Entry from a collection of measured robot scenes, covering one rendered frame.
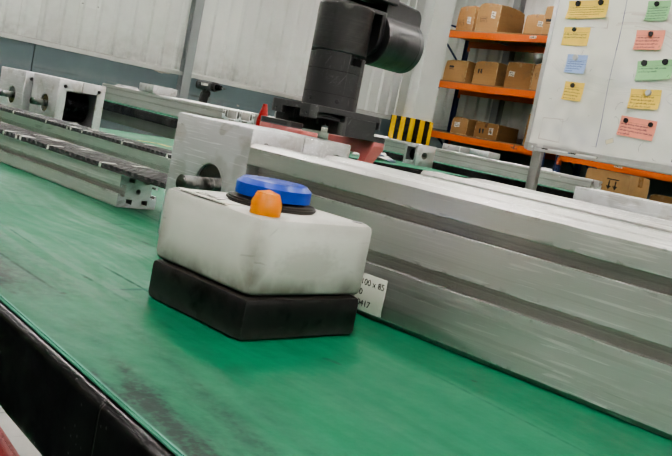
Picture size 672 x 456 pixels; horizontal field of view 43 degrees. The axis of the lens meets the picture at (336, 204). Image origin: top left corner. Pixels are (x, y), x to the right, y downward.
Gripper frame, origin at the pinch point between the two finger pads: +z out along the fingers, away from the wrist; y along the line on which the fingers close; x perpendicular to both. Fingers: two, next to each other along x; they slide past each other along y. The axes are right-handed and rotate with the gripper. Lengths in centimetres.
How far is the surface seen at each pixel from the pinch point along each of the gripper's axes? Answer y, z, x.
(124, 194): -20.6, 1.9, 2.5
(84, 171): -21.2, 1.0, 8.8
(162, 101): 176, -1, 291
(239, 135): -24.1, -5.7, -16.1
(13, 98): 9, -1, 91
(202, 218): -36.2, -2.0, -29.2
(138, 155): -2.2, 1.0, 29.5
